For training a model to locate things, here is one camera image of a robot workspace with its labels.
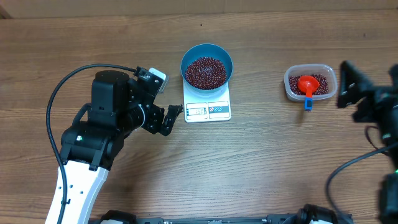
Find clear plastic bean container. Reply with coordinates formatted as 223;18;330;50
284;63;338;101

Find red plastic measuring scoop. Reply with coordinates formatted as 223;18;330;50
297;75;320;111

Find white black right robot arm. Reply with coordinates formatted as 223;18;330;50
337;60;397;224

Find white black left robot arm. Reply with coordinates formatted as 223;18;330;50
46;67;183;223

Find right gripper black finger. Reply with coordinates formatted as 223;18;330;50
337;60;375;108
389;64;398;87

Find white digital kitchen scale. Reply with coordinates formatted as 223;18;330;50
183;81;232;123

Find blue plastic bowl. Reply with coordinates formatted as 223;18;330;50
180;44;234;92

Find red adzuki beans in container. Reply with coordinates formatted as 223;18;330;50
289;74;329;95

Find red adzuki beans in bowl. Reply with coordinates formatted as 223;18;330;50
185;57;227;90

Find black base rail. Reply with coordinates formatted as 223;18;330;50
88;204;347;224

